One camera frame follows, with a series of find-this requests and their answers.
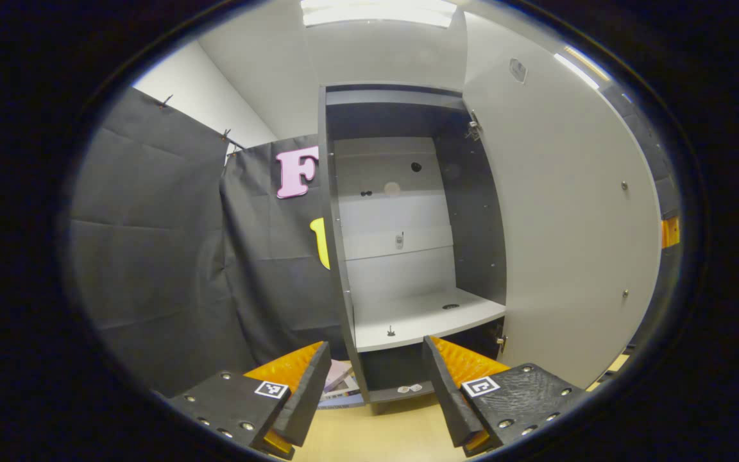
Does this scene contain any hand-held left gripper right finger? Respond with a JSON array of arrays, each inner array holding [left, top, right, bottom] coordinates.
[[422, 335, 588, 458]]

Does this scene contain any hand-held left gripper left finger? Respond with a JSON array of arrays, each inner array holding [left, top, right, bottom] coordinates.
[[169, 341, 333, 460]]

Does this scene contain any grey cabinet door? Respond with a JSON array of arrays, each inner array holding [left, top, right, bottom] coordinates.
[[463, 6, 663, 389]]

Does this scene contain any dark grey cabinet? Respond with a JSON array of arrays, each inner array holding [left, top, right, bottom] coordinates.
[[317, 83, 509, 415]]

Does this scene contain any long ceiling light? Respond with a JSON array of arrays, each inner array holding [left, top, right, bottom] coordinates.
[[552, 45, 611, 90]]

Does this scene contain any black backdrop cloth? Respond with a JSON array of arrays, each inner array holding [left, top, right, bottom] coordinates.
[[69, 83, 683, 395]]

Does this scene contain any large ceiling light panel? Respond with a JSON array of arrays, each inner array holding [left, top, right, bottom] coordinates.
[[300, 0, 459, 28]]

